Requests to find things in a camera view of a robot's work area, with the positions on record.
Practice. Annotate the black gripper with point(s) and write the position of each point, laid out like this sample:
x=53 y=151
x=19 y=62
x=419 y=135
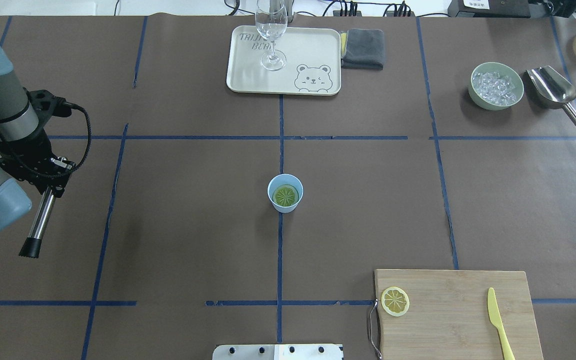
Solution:
x=26 y=150

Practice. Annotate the steel muddler with black tip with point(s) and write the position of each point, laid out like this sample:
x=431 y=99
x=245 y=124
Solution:
x=32 y=246

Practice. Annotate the light blue cup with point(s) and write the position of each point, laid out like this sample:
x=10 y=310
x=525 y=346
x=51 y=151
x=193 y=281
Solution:
x=280 y=179

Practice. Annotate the yellow striped lemon half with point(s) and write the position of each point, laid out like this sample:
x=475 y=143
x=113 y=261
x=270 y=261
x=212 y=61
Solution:
x=285 y=195

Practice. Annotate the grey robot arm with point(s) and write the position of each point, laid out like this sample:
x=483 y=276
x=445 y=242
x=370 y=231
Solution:
x=14 y=202

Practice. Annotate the lemon slice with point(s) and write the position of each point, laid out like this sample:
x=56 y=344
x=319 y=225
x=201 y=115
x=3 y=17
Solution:
x=395 y=301

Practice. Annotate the clear wine glass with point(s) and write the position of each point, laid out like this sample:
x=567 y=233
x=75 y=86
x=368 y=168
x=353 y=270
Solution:
x=271 y=20

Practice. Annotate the cream bear tray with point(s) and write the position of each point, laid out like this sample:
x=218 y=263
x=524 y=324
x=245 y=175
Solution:
x=313 y=62

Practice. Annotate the grey folded cloth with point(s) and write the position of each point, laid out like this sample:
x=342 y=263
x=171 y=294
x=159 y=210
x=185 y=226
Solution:
x=363 y=49

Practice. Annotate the bamboo cutting board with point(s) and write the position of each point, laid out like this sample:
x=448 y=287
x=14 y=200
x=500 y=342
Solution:
x=448 y=315

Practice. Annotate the green bowl of ice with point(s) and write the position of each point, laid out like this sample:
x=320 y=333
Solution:
x=495 y=86

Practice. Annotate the yellow plastic knife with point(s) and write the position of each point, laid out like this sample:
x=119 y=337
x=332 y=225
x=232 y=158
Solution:
x=495 y=319

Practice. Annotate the steel ice scoop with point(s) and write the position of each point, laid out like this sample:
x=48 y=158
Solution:
x=553 y=90

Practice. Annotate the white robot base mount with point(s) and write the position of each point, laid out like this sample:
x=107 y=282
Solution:
x=299 y=351

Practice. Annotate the metal cutting board handle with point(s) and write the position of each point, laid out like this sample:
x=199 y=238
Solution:
x=372 y=329

